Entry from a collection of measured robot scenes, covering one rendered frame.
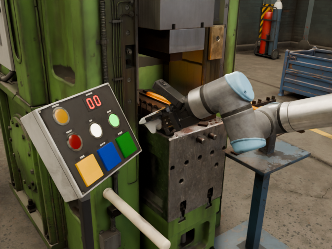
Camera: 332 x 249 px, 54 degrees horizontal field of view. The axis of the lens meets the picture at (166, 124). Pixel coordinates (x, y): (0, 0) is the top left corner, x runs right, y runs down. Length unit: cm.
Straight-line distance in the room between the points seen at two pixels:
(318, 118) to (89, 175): 65
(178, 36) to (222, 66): 51
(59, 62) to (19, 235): 126
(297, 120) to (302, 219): 174
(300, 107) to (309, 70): 430
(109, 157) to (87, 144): 9
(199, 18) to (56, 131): 80
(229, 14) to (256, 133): 103
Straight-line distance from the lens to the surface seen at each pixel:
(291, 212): 269
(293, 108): 96
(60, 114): 100
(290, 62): 539
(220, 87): 89
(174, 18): 137
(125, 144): 114
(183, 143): 148
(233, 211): 256
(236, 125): 89
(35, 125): 98
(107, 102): 116
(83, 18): 132
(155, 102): 165
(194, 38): 146
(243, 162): 174
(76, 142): 100
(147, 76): 193
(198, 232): 198
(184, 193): 163
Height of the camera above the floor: 150
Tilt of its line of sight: 22 degrees down
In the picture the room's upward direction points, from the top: 1 degrees clockwise
